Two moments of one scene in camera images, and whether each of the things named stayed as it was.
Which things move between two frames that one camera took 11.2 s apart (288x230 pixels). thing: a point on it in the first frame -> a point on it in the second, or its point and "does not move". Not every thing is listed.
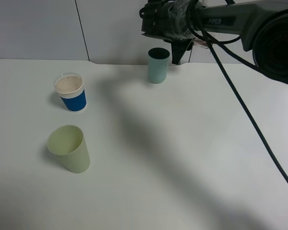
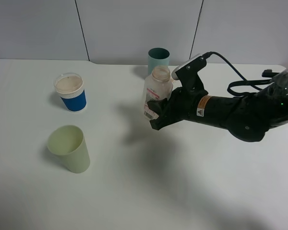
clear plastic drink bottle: x=199 y=42 -> x=159 y=86
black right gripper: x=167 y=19 -> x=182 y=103
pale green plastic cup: x=67 y=142 does not move
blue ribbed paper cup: x=70 y=87 does not move
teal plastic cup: x=158 y=64 does not move
